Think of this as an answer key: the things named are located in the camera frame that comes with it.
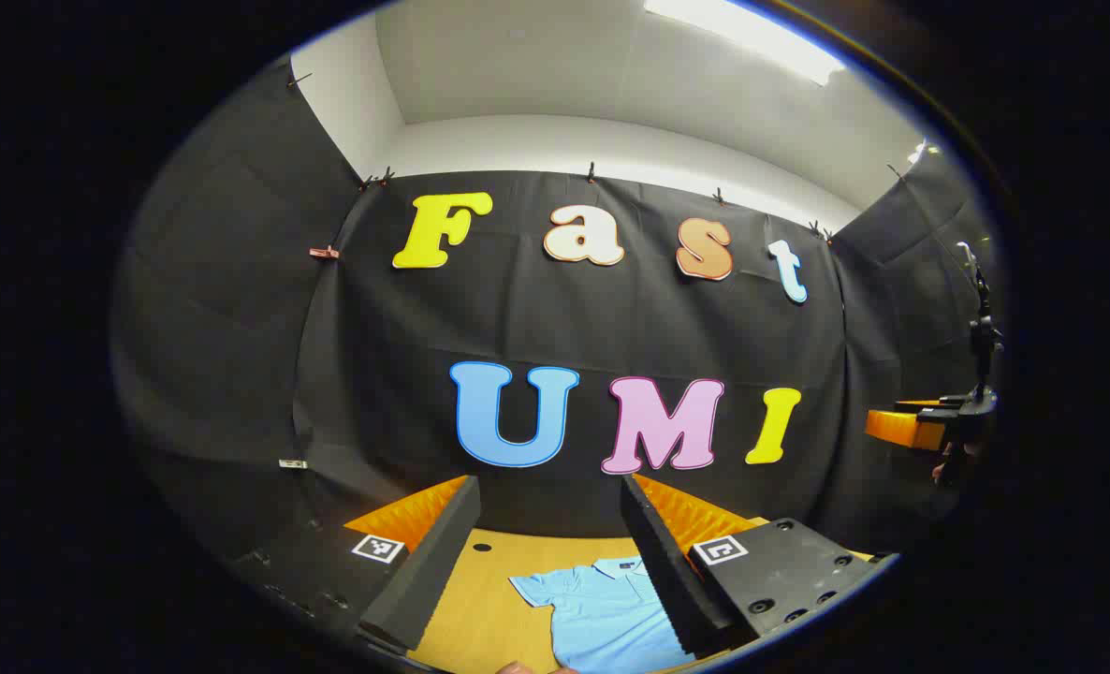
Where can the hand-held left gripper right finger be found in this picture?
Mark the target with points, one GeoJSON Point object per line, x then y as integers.
{"type": "Point", "coordinates": [663, 571]}

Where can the black backdrop cloth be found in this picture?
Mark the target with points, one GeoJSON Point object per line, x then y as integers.
{"type": "Point", "coordinates": [536, 318]}

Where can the ceiling light panel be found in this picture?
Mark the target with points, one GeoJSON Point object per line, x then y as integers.
{"type": "Point", "coordinates": [752, 33]}

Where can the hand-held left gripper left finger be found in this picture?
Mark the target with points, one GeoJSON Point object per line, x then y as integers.
{"type": "Point", "coordinates": [438, 562]}

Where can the pink cloth clip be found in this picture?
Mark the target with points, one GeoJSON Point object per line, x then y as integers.
{"type": "Point", "coordinates": [324, 252]}

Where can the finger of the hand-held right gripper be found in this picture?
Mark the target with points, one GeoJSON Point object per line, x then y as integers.
{"type": "Point", "coordinates": [920, 405]}
{"type": "Point", "coordinates": [903, 429]}

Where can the light blue T-shirt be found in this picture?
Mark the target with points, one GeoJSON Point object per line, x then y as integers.
{"type": "Point", "coordinates": [602, 618]}

